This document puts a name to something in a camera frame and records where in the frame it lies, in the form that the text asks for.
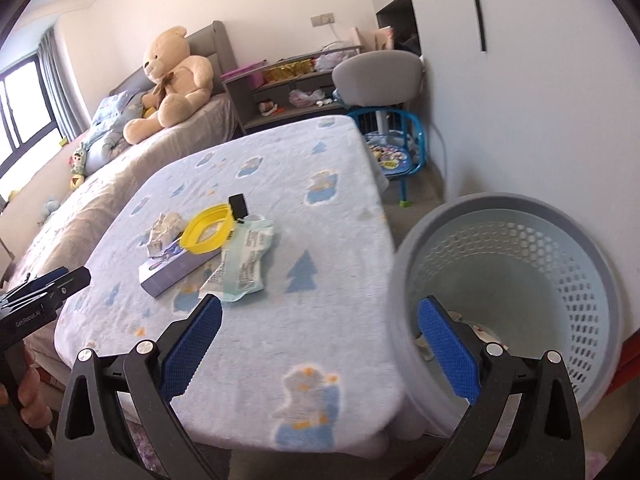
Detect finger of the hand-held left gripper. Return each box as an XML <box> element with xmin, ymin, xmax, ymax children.
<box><xmin>0</xmin><ymin>266</ymin><xmax>92</xmax><ymax>313</ymax></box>
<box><xmin>5</xmin><ymin>266</ymin><xmax>69</xmax><ymax>297</ymax></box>

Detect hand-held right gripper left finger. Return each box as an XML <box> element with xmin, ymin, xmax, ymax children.
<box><xmin>54</xmin><ymin>294</ymin><xmax>224</xmax><ymax>480</ymax></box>

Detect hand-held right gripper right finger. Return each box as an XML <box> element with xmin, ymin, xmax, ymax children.
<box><xmin>417</xmin><ymin>296</ymin><xmax>586</xmax><ymax>480</ymax></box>

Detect purple cartoon box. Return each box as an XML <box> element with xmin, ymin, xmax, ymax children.
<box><xmin>140</xmin><ymin>240</ymin><xmax>226</xmax><ymax>298</ymax></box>

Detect pale green wipes packet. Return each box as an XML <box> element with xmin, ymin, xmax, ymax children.
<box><xmin>200</xmin><ymin>217</ymin><xmax>276</xmax><ymax>303</ymax></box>

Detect yellow plastic ring lid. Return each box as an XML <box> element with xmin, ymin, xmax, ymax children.
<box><xmin>180</xmin><ymin>203</ymin><xmax>236</xmax><ymax>253</ymax></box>

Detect white paper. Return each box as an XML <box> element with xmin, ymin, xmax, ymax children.
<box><xmin>147</xmin><ymin>212</ymin><xmax>188</xmax><ymax>256</ymax></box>

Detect grey perforated plastic basket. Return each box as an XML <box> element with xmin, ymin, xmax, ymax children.
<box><xmin>387</xmin><ymin>192</ymin><xmax>623</xmax><ymax>436</ymax></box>

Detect person's left hand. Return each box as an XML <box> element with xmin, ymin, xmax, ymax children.
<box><xmin>16</xmin><ymin>352</ymin><xmax>52</xmax><ymax>430</ymax></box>

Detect bed with beige cover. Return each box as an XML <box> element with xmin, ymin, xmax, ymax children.
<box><xmin>0</xmin><ymin>92</ymin><xmax>241</xmax><ymax>386</ymax></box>

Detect green white plush toy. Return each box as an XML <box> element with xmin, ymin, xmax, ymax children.
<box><xmin>70</xmin><ymin>142</ymin><xmax>90</xmax><ymax>176</ymax></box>

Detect window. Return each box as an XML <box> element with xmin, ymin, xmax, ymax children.
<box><xmin>0</xmin><ymin>57</ymin><xmax>56</xmax><ymax>181</ymax></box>

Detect blue folded quilt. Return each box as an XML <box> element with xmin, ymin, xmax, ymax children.
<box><xmin>82</xmin><ymin>89</ymin><xmax>146</xmax><ymax>176</ymax></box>

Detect grey curtain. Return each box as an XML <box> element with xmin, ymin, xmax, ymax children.
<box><xmin>37</xmin><ymin>27</ymin><xmax>91</xmax><ymax>141</ymax></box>

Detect blue metal stool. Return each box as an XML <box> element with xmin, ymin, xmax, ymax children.
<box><xmin>347</xmin><ymin>106</ymin><xmax>428</xmax><ymax>208</ymax></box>

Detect blue printed blanket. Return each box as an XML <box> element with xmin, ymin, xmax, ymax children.
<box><xmin>55</xmin><ymin>115</ymin><xmax>401</xmax><ymax>453</ymax></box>

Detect large beige teddy bear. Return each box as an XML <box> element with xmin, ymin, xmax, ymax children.
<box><xmin>122</xmin><ymin>25</ymin><xmax>216</xmax><ymax>146</ymax></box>

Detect grey shelf unit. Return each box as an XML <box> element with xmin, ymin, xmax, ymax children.
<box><xmin>221</xmin><ymin>45</ymin><xmax>366</xmax><ymax>133</ymax></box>

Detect pink plastic bag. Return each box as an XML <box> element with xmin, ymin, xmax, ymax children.
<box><xmin>290</xmin><ymin>89</ymin><xmax>326</xmax><ymax>107</ymax></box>

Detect white wardrobe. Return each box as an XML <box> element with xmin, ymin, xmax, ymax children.
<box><xmin>362</xmin><ymin>0</ymin><xmax>640</xmax><ymax>361</ymax></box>

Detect pink plastic box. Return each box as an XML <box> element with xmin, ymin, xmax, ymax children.
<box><xmin>222</xmin><ymin>60</ymin><xmax>266</xmax><ymax>88</ymax></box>

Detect grey chair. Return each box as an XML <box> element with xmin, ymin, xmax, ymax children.
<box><xmin>332</xmin><ymin>50</ymin><xmax>425</xmax><ymax>108</ymax></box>

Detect grey padded headboard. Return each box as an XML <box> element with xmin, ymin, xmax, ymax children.
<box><xmin>109</xmin><ymin>21</ymin><xmax>238</xmax><ymax>98</ymax></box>

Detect gold foil packets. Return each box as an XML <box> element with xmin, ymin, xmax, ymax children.
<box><xmin>262</xmin><ymin>59</ymin><xmax>316</xmax><ymax>83</ymax></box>

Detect white plastic bag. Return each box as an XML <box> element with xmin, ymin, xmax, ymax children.
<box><xmin>314</xmin><ymin>50</ymin><xmax>351</xmax><ymax>72</ymax></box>

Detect pink gift box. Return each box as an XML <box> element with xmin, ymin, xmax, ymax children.
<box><xmin>372</xmin><ymin>25</ymin><xmax>398</xmax><ymax>51</ymax></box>

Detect red frame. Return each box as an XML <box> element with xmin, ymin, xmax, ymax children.
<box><xmin>612</xmin><ymin>347</ymin><xmax>640</xmax><ymax>391</ymax></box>

